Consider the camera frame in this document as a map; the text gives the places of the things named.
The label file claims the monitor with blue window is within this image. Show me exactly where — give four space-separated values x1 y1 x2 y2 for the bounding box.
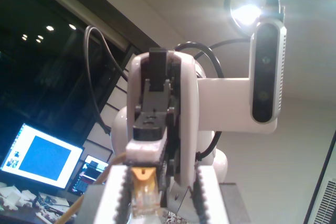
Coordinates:
0 123 85 190

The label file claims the round bright lamp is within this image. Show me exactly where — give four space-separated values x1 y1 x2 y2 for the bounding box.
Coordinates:
224 0 287 37

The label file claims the thick grey camera cable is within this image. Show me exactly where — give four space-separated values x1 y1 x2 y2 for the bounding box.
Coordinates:
83 25 127 136

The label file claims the yellow network cable clear plug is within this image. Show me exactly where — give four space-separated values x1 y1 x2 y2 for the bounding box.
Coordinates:
56 153 162 224

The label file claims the gripper camera bar bracket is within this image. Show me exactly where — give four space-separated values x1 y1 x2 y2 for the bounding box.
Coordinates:
196 21 287 134

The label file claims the dark cluttered desk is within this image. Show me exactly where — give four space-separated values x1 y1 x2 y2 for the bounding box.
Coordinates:
0 179 87 224

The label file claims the dark screen monitor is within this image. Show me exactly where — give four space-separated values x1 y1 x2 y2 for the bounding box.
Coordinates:
67 154 110 197

